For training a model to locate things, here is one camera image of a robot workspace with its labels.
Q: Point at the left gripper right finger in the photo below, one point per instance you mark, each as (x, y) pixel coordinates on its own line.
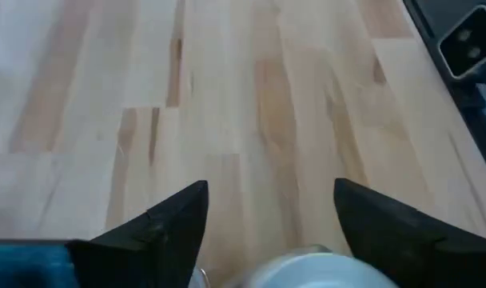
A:
(407, 256)

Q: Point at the silver-edged black bracket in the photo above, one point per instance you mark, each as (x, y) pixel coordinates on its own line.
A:
(468, 44)

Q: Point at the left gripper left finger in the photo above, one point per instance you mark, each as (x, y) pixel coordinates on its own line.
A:
(147, 256)

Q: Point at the white-lid bagel seasoning jar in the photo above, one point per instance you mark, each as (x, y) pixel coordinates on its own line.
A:
(315, 274)

